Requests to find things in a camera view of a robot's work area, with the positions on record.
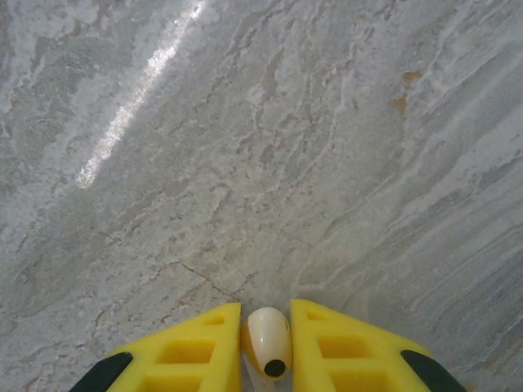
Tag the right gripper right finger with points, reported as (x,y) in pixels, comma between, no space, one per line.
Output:
(347,355)

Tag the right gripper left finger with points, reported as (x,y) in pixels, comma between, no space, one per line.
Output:
(184,355)

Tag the small white earbud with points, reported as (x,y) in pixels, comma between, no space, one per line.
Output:
(265,330)

